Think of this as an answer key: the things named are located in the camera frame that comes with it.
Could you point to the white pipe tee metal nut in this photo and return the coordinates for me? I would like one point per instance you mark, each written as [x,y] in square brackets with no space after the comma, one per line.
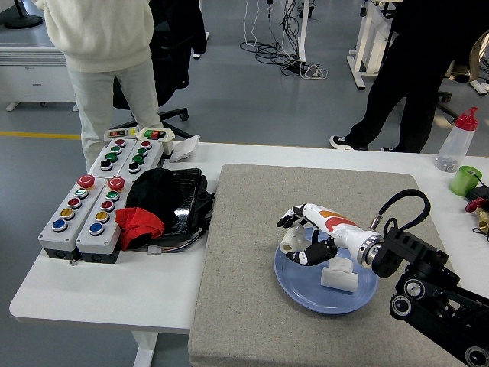
[290,239]

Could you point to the large white pipe tee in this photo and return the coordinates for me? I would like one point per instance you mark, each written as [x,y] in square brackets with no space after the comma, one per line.
[338,281]

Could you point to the white table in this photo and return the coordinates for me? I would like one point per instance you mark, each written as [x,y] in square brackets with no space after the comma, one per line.
[114,290]

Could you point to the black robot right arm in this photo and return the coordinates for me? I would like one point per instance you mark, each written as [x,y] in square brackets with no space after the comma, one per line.
[420,260]

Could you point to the black round stand base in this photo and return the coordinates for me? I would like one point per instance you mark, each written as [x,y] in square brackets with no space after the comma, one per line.
[23,21]

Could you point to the clear squeeze bottle red cap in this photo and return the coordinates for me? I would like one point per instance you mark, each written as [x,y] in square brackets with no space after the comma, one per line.
[456,145]

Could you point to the white desk leg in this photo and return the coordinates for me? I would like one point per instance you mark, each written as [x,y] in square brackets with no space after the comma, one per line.
[303,30]

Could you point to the black office chair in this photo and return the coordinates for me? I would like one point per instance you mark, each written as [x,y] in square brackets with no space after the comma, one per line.
[172,69]

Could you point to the black power adapter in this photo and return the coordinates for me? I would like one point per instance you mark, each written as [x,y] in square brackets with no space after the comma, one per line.
[479,193]

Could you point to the small grey switch box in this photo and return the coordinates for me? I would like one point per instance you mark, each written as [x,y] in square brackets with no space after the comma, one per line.
[128,133]

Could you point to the white flat wall switch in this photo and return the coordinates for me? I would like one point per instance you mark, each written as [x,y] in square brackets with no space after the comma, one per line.
[185,147]

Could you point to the cream green-red switch box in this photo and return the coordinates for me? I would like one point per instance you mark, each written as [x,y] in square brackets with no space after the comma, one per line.
[168,145]

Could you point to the black jacket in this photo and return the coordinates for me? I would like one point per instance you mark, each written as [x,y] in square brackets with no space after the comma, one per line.
[191,23]

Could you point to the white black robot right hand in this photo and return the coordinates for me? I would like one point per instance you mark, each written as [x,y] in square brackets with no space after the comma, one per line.
[332,223]

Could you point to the grey four-button control box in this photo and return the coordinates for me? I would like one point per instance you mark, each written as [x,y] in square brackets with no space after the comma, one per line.
[151,156]
[95,168]

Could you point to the blue round plate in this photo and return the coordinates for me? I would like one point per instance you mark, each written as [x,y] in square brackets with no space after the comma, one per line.
[305,290]

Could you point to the red cloth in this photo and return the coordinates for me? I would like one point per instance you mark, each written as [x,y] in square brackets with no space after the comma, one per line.
[137,223]

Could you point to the black cloth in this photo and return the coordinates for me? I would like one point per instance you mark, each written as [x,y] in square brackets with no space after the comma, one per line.
[153,191]

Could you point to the white desk frame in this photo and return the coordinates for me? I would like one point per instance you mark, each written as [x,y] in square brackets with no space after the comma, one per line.
[366,46]

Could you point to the person in black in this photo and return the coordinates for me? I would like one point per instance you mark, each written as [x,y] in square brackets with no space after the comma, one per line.
[412,76]

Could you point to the grey-brown mat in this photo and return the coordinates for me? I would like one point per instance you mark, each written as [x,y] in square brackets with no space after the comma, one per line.
[248,229]

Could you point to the green plastic cup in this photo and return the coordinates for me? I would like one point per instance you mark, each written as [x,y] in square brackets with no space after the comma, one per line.
[460,183]

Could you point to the grey five-button control box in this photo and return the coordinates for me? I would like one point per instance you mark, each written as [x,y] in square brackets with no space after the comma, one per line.
[86,242]
[49,237]

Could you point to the white desk foot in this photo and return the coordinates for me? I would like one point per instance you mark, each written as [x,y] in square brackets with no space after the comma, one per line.
[481,88]

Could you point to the black plastic tray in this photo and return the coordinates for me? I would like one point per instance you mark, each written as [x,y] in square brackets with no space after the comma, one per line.
[187,206]

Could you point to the white panel heater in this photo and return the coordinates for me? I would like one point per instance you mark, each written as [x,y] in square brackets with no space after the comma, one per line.
[30,76]

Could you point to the person in white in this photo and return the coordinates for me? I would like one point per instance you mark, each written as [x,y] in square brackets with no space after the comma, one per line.
[99,38]

